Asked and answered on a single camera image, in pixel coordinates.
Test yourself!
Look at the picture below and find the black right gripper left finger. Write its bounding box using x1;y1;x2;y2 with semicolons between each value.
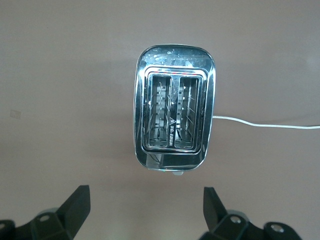
0;184;91;240

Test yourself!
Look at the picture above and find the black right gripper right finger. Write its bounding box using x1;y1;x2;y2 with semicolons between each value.
199;186;302;240

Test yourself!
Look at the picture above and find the silver two-slot toaster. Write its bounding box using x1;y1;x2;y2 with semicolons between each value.
134;44;216;177

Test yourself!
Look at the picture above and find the white toaster power cable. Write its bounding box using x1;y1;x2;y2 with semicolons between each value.
211;115;320;130

